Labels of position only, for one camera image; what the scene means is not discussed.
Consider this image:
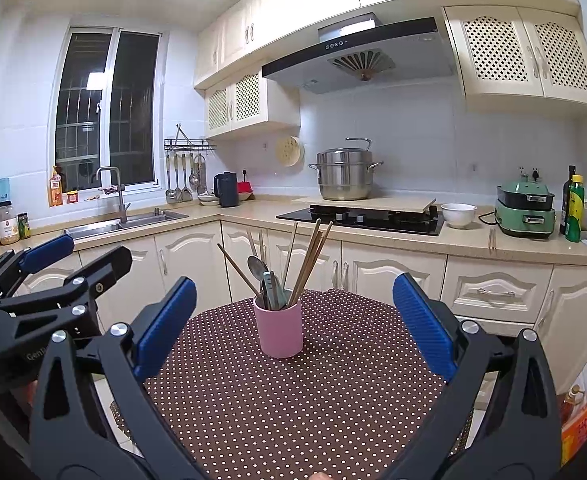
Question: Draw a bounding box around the bunch of wooden chopsticks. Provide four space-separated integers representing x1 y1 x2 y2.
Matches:
216 218 334 311

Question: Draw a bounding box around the large white bowl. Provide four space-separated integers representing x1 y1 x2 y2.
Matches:
441 203 477 229

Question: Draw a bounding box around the green electric multicooker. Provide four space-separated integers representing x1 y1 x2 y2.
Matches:
493 166 557 239

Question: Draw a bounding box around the stainless steel steamer pot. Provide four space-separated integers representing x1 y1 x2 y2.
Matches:
309 137 384 202

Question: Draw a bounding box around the range hood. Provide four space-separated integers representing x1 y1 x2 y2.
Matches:
260 11 457 96

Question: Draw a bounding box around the metal spoon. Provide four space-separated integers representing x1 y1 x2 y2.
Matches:
246 255 271 311

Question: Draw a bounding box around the large lattice door cabinet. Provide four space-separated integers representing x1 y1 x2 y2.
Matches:
443 5 587 111

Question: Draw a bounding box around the black electric kettle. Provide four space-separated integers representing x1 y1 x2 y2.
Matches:
213 171 239 208

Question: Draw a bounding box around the seasoning jar white label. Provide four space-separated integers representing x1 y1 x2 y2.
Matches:
0 201 20 246

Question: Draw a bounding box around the stainless steel sink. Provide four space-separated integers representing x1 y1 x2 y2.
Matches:
64 210 189 240

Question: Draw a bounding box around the round bamboo lid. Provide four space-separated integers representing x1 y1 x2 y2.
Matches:
276 136 305 167

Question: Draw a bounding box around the pink cup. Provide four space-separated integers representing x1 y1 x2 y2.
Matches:
252 295 304 359

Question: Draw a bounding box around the small lattice door cabinet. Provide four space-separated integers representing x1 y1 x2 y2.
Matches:
204 67 301 140

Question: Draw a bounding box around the brown polka dot tablecloth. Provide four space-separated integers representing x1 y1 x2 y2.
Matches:
110 287 474 480

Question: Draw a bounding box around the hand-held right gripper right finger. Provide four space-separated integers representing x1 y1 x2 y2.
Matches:
392 272 561 480

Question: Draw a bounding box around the green bottle yellow cap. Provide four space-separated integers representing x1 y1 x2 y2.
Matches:
565 175 585 243

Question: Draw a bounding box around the kitchen window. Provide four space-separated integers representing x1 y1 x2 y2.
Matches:
53 25 163 193

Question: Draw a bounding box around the beige cutting board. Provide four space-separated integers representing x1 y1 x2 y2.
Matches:
292 195 437 216

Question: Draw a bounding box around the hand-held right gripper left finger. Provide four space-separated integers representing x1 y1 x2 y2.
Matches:
29 276 219 480

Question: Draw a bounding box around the amber plastic bottle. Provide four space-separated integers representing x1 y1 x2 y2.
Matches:
559 385 585 423

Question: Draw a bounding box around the orange bottle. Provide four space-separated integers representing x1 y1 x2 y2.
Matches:
49 165 64 207

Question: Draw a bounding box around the orange bag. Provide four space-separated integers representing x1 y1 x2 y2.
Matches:
561 377 587 466

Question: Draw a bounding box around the hanging metal spatula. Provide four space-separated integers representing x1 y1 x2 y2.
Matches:
180 154 194 202

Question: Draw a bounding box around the dark olive oil bottle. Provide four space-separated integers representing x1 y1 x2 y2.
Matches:
560 165 577 236

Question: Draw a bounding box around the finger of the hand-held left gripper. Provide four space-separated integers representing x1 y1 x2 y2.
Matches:
0 233 75 311
0 245 134 336

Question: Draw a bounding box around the wall utensil rack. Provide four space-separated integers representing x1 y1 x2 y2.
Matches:
163 124 217 153

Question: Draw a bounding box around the metal faucet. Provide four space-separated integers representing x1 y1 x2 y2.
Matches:
96 166 130 223

